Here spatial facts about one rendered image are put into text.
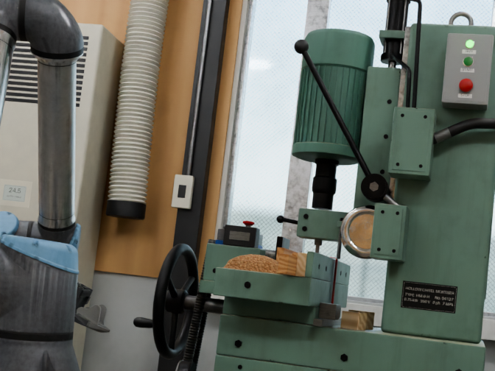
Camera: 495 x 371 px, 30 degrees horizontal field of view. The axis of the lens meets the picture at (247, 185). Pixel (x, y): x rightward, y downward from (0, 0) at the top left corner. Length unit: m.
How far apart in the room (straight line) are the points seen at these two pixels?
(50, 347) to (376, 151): 0.90
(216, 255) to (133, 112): 1.48
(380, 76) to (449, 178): 0.30
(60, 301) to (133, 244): 2.00
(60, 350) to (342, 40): 1.00
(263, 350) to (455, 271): 0.46
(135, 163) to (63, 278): 1.89
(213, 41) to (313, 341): 1.94
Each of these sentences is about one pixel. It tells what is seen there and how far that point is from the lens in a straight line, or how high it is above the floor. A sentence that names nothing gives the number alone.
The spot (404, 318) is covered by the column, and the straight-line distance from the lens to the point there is 2.11.
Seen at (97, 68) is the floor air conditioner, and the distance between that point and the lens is 3.59.
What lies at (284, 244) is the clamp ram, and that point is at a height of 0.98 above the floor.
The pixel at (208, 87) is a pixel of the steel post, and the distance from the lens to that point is 3.68.
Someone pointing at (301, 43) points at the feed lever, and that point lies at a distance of 2.18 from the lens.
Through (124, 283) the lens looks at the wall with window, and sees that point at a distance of 3.75.
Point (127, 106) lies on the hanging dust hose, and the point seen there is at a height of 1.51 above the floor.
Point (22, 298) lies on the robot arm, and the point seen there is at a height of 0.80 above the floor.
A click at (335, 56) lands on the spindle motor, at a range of 2.23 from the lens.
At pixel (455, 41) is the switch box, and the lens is 2.13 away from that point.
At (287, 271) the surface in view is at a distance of 1.86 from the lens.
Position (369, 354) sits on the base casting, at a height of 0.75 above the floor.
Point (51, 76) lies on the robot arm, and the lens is 2.08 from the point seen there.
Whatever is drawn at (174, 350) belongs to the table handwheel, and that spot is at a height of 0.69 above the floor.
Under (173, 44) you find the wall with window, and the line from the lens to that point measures 3.83.
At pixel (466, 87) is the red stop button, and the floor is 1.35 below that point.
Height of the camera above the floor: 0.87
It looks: 6 degrees up
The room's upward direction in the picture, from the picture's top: 7 degrees clockwise
